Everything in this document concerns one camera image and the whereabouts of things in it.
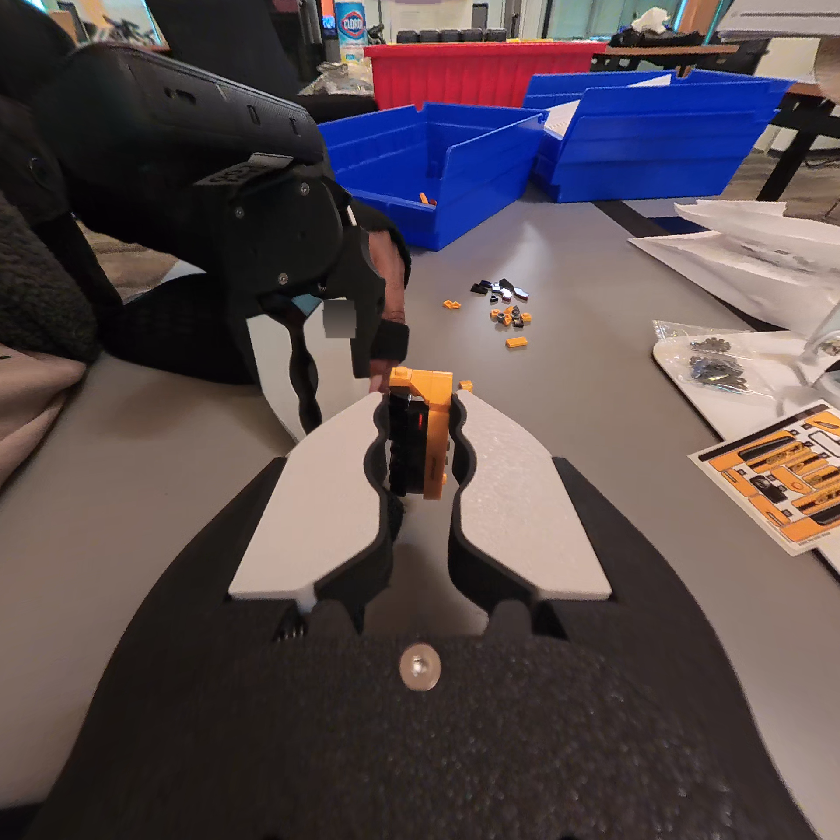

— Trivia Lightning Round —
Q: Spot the white paper bag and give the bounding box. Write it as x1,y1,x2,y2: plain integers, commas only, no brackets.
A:
629,226,840,337
675,199,840,263

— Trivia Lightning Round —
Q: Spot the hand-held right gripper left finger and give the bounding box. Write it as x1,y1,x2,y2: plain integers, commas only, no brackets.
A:
228,392,388,622

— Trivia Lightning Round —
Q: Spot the pile of loose lego pieces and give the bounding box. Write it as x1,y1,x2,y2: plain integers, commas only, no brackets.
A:
443,277,534,349

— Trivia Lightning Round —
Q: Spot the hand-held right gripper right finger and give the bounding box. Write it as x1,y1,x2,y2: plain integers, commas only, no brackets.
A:
449,390,615,602

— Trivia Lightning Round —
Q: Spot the clear bag of parts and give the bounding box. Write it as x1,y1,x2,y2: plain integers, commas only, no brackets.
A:
314,62,375,94

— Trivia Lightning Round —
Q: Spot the orange sticker sheet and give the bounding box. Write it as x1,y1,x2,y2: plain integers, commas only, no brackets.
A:
688,402,840,559

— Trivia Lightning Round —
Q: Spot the wooden office desk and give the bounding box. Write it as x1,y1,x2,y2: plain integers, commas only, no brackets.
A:
591,42,742,73

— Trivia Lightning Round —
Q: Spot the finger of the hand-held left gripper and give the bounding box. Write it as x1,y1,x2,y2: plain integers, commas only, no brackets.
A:
251,314,324,441

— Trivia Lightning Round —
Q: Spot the person's left hand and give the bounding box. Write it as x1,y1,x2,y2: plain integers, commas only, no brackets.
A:
367,226,413,395

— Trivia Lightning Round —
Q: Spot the clear bag of dark pieces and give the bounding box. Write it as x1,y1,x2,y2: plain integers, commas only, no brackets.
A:
653,319,770,403

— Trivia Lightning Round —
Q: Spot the red plastic bin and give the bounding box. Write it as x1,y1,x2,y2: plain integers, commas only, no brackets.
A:
363,41,609,112

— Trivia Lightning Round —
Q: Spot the white desk stand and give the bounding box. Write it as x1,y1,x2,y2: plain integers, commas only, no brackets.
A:
651,320,840,442

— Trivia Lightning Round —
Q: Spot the orange black lego car assembly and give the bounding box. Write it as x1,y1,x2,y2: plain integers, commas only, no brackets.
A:
387,367,455,501

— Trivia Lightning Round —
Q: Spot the white wipes canister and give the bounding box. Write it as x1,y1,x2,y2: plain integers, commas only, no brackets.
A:
333,0,370,64

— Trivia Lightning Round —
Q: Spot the grey fleece jacket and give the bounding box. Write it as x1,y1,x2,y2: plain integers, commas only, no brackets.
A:
0,190,99,365

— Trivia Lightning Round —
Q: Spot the row of black blocks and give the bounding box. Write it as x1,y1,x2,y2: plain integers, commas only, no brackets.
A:
395,28,509,46

